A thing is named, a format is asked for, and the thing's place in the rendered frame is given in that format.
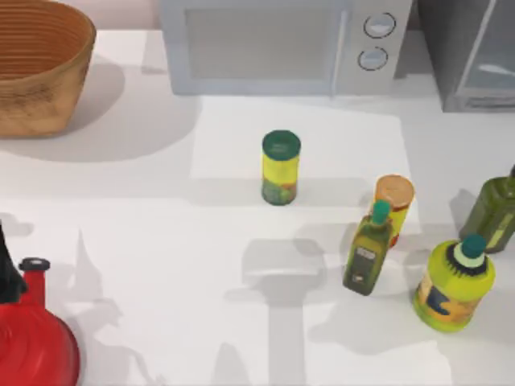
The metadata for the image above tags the slim green oil bottle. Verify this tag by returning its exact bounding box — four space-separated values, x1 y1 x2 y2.
342 199 394 298

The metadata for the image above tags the microwave oven door handle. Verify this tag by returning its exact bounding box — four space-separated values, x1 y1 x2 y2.
330 10 348 100

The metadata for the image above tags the pale microwave oven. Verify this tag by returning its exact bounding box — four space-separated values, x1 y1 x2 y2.
157 0 415 100

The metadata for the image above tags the green lid yellow can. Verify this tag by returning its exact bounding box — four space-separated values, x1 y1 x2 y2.
261 129 303 207

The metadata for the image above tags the wide yellow-green bottle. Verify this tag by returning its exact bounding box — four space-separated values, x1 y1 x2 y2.
412 233 496 335

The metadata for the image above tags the orange lid yellow can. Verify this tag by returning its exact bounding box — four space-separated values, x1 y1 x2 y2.
373 174 416 251

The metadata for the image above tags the dark green glass bottle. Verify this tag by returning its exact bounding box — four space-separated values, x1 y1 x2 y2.
459 163 515 254

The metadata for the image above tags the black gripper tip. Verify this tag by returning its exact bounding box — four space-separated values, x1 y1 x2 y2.
0 220 28 305

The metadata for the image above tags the red kettle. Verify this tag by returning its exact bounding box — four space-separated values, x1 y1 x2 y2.
0 257 81 386

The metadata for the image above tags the microwave oven knob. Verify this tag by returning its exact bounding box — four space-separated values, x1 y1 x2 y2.
363 11 397 39
356 46 389 72

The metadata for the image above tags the woven wooden basket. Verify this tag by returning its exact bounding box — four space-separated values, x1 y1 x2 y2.
0 0 97 140

